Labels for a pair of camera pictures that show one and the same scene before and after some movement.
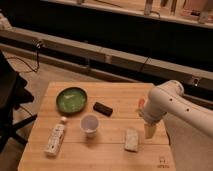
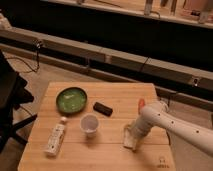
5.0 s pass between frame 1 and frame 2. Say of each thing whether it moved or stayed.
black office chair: stayed
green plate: stayed
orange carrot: stayed
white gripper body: moved
